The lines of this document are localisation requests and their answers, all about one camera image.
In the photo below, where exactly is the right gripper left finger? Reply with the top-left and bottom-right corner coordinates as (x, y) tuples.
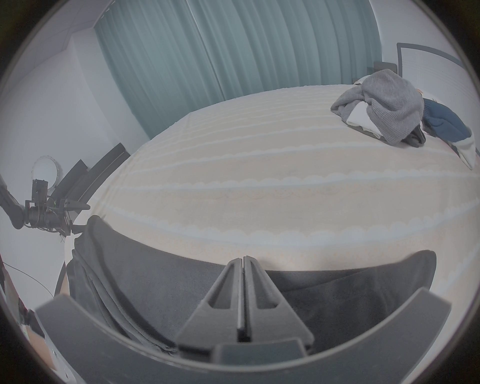
(175, 259), (243, 352)

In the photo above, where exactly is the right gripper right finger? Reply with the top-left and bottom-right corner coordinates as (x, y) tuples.
(244, 256), (314, 347)

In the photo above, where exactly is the black T-shirt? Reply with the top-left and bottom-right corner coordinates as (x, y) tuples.
(65, 215), (437, 353)

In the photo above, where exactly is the bed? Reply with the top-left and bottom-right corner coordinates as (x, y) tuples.
(54, 42), (480, 301)

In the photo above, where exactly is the blue-green curtain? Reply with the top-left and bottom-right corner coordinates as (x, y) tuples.
(94, 0), (226, 141)
(185, 0), (383, 102)

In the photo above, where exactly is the white garment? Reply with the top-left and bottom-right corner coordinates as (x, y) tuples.
(346, 101), (381, 137)
(448, 135), (477, 171)

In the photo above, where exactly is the black garment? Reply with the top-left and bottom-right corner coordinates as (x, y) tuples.
(403, 125), (427, 148)

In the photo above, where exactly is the grey garment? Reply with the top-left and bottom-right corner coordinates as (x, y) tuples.
(330, 69), (424, 146)

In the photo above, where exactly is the dark blue garment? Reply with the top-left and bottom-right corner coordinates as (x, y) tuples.
(422, 98), (472, 142)

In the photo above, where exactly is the grey bedside table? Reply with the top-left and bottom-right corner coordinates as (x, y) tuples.
(373, 60), (398, 76)

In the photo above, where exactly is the white round ring light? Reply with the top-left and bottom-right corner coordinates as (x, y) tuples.
(30, 155), (61, 188)

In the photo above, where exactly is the black cable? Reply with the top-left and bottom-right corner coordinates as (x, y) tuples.
(4, 262), (57, 301)

